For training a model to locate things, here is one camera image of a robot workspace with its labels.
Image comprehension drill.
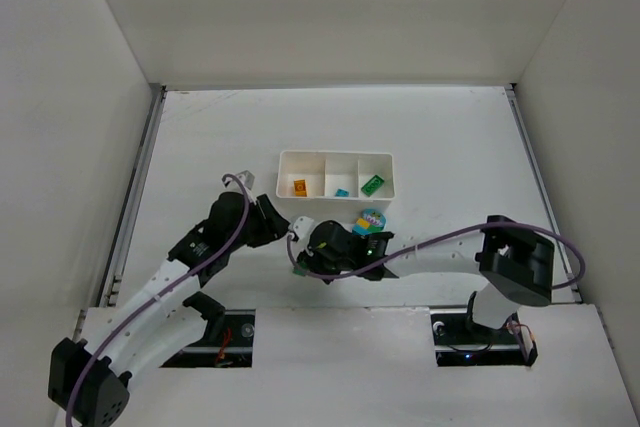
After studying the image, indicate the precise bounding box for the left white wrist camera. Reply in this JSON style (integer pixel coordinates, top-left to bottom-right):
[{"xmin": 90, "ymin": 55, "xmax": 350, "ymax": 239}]
[{"xmin": 235, "ymin": 170, "xmax": 255, "ymax": 190}]

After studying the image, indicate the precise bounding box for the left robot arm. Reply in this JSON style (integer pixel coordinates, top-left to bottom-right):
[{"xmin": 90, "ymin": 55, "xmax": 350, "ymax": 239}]
[{"xmin": 48, "ymin": 192, "xmax": 289, "ymax": 426}]

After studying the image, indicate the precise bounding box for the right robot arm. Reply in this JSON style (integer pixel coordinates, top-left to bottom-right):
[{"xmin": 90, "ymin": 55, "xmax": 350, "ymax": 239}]
[{"xmin": 286, "ymin": 216, "xmax": 555, "ymax": 329}]

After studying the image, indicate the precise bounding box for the yellow curved lego brick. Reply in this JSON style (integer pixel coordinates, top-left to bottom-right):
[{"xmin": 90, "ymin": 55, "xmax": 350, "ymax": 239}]
[{"xmin": 293, "ymin": 179, "xmax": 308, "ymax": 197}]

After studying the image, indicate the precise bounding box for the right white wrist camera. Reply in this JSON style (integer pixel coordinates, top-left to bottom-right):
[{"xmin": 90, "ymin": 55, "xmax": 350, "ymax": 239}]
[{"xmin": 289, "ymin": 216, "xmax": 317, "ymax": 243}]

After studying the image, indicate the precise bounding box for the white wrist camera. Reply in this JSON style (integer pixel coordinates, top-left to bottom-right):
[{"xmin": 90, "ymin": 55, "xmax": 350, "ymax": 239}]
[
  {"xmin": 289, "ymin": 216, "xmax": 317, "ymax": 243},
  {"xmin": 235, "ymin": 170, "xmax": 255, "ymax": 190}
]

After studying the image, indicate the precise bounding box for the green lego plate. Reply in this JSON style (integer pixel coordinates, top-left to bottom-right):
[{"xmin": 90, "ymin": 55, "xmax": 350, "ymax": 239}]
[{"xmin": 360, "ymin": 174, "xmax": 385, "ymax": 197}]

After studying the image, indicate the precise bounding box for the multicolor lego cluster with frog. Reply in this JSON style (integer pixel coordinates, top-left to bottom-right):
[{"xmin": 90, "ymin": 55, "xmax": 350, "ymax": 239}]
[{"xmin": 352, "ymin": 209, "xmax": 387, "ymax": 236}]

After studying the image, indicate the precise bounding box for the white three-compartment tray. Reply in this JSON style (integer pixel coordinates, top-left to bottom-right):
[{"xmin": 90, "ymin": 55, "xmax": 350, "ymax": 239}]
[{"xmin": 275, "ymin": 150, "xmax": 396, "ymax": 203}]

